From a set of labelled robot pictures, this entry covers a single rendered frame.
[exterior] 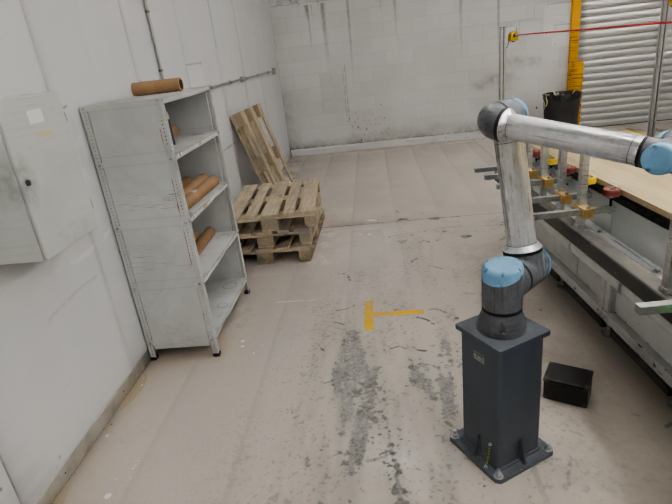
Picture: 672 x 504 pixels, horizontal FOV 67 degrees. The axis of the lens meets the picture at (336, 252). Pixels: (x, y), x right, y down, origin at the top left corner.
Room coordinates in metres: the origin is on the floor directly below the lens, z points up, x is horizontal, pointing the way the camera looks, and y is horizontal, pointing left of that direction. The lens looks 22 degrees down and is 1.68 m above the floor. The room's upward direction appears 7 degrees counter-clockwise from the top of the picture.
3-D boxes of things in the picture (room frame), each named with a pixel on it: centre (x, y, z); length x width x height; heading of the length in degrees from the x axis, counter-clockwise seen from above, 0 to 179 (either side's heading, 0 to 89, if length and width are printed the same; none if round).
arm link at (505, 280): (1.72, -0.62, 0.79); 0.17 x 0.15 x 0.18; 131
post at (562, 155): (2.65, -1.27, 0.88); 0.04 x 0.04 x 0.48; 88
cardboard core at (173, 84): (3.29, 0.97, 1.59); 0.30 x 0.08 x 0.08; 84
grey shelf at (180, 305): (3.18, 0.97, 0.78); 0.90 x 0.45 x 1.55; 174
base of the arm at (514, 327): (1.72, -0.61, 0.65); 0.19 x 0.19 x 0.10
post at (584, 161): (2.41, -1.26, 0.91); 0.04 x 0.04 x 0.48; 88
